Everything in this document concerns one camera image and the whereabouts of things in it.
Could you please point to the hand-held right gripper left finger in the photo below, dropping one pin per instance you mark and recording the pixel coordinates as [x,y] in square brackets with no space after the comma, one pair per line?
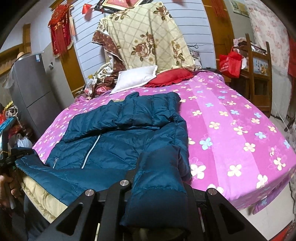
[118,192]

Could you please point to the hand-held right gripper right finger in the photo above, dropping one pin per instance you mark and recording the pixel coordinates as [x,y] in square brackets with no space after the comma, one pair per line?
[211,197]

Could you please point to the teal puffer jacket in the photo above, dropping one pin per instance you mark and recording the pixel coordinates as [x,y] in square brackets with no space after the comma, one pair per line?
[115,162]

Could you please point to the person's left hand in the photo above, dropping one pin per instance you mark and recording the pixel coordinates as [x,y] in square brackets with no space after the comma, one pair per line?
[8,190]

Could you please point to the white plastic bag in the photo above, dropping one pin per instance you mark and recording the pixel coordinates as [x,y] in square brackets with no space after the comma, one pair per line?
[24,141]

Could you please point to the beige quilted blanket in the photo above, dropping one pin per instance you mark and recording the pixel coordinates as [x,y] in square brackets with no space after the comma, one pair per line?
[39,197]

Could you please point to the grey refrigerator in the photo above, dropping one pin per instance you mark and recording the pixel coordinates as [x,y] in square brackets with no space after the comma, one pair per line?
[32,88]

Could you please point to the pink floral bed sheet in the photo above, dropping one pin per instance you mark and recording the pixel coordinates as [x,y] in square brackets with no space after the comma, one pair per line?
[231,115]

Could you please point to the straw hat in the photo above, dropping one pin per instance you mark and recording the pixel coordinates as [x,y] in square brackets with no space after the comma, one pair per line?
[22,56]

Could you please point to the clear plastic bag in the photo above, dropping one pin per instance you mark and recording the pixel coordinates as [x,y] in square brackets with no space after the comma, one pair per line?
[90,86]

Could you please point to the white pillow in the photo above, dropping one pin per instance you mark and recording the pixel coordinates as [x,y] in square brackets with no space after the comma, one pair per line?
[136,78]

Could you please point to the brown floral blanket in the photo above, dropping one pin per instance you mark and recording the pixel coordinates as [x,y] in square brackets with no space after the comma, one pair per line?
[113,76]

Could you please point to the wooden chair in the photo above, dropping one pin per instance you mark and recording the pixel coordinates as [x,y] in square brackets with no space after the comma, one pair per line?
[261,88]

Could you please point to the red ruffled pillow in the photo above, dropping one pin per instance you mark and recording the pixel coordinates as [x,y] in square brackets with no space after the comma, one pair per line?
[168,77]

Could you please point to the red shopping bag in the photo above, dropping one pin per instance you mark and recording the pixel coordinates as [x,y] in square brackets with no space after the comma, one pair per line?
[229,64]

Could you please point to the beige floral quilt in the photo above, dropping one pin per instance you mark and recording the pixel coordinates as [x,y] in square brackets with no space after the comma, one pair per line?
[148,34]

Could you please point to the red paper pennant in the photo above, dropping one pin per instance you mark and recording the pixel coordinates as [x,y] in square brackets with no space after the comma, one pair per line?
[89,11]

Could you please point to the floral curtain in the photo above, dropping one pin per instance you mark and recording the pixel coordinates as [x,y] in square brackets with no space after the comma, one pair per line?
[270,34]

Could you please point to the framed picture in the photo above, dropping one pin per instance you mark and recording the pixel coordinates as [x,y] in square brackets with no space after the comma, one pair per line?
[111,4]

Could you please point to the red tassel hanging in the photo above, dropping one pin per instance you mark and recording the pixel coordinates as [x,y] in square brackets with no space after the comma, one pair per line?
[218,9]

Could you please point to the red knot wall hanging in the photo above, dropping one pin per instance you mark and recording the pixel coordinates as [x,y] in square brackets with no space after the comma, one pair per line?
[60,34]

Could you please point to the wall calendar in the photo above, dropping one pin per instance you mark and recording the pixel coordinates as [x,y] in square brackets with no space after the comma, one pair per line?
[240,8]

